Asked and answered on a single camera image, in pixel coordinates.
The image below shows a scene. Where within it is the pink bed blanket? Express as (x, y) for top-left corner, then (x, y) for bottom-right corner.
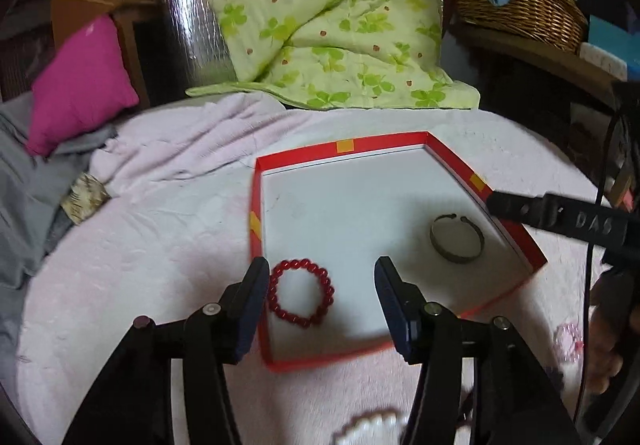
(16, 94), (596, 444)

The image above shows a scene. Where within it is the wicker basket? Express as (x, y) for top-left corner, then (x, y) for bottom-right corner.
(454, 0), (587, 53)

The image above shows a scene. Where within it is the green clover pattern quilt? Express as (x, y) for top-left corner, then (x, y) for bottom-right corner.
(190, 0), (480, 110)

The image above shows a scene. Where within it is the patterned fabric scrap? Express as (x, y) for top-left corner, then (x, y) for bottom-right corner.
(61, 173), (111, 225)

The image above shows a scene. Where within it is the silver metal bangle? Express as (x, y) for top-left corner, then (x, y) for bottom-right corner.
(428, 213), (486, 264)

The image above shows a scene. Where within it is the silver foil mat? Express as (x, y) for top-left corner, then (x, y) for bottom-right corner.
(163, 0), (236, 90)

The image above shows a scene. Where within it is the right hand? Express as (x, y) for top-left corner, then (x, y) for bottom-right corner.
(585, 275), (623, 395)

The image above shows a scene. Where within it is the white pearl bracelet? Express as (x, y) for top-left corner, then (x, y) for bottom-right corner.
(332, 408), (411, 445)

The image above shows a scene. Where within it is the magenta pillow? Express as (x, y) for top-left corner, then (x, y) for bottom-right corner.
(26, 15), (139, 157)

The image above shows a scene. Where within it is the red shallow box tray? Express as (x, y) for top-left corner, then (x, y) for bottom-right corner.
(249, 132), (547, 371)

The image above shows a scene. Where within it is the grey bed sheet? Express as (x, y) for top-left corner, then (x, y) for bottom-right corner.
(1, 92), (115, 402)

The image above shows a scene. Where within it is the red bead bracelet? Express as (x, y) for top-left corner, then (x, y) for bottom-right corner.
(266, 257), (335, 329)

